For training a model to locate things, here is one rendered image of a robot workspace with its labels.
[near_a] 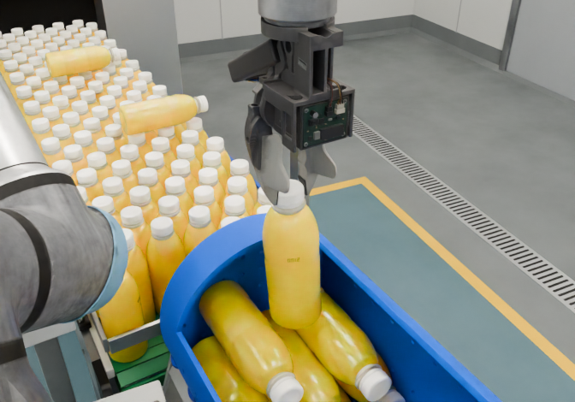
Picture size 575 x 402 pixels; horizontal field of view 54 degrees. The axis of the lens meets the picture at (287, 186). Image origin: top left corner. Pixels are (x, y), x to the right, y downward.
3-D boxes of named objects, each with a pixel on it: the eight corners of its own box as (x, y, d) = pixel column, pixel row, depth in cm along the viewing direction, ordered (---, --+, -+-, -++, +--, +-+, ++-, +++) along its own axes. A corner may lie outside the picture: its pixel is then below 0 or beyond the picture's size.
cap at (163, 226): (177, 230, 101) (176, 222, 100) (159, 239, 99) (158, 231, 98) (165, 221, 104) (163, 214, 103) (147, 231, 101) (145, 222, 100)
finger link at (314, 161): (327, 213, 63) (317, 144, 58) (299, 189, 68) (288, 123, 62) (349, 202, 64) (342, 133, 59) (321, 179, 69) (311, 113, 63)
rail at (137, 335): (111, 354, 94) (108, 341, 93) (109, 351, 95) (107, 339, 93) (312, 274, 111) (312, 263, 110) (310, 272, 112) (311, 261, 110)
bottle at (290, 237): (269, 296, 79) (257, 186, 69) (317, 291, 80) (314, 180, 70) (271, 334, 73) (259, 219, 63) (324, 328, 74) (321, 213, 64)
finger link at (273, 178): (272, 228, 60) (284, 149, 56) (246, 202, 64) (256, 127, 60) (297, 223, 61) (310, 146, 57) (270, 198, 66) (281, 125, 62)
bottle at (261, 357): (208, 326, 84) (268, 420, 70) (190, 298, 79) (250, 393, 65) (247, 298, 85) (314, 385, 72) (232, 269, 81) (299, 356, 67)
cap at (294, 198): (270, 192, 68) (269, 180, 67) (302, 190, 68) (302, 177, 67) (272, 211, 65) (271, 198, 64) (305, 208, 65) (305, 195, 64)
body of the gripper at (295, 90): (290, 160, 55) (290, 37, 48) (250, 127, 61) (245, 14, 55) (354, 141, 58) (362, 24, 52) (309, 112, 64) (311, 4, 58)
